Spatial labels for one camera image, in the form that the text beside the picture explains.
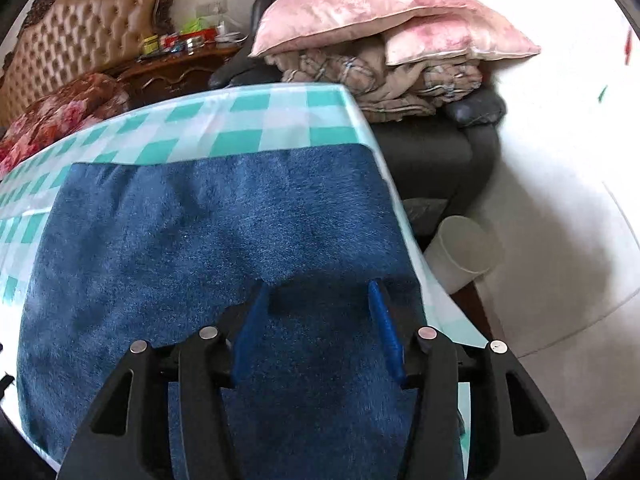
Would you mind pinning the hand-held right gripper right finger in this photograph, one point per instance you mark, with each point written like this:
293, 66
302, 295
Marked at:
385, 332

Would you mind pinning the red floral pillow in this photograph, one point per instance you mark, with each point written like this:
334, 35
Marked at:
65, 105

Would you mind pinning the black leather armchair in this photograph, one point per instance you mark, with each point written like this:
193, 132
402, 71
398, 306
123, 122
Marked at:
430, 160

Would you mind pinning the red packet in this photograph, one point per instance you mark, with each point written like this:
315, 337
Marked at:
192, 39

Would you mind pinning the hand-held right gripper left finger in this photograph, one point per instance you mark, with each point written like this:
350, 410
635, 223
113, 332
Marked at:
250, 332

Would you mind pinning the tufted brown leather headboard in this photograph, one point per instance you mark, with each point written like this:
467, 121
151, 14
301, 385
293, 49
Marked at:
90, 30

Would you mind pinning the white wall socket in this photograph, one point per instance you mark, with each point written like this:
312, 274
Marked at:
210, 8

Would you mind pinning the folded beige plaid blanket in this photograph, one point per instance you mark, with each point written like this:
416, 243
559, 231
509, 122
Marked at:
390, 85

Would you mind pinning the yellow green box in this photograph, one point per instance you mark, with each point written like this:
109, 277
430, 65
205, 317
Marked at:
149, 45

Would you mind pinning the small pink satin pillow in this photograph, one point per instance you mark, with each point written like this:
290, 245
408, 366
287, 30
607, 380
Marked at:
460, 40

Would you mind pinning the white waste bin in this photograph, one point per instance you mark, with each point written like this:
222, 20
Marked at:
465, 250

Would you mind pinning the large pink satin pillow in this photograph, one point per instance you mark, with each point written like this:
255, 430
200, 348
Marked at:
340, 5

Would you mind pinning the carved wooden nightstand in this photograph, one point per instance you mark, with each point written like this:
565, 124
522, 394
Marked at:
175, 72

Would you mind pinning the green white checked tablecloth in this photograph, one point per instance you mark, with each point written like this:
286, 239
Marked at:
280, 120

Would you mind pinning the white round dish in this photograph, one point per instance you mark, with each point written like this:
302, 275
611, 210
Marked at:
231, 39

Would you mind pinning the blue denim pants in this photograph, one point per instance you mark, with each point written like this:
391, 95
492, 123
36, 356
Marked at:
200, 235

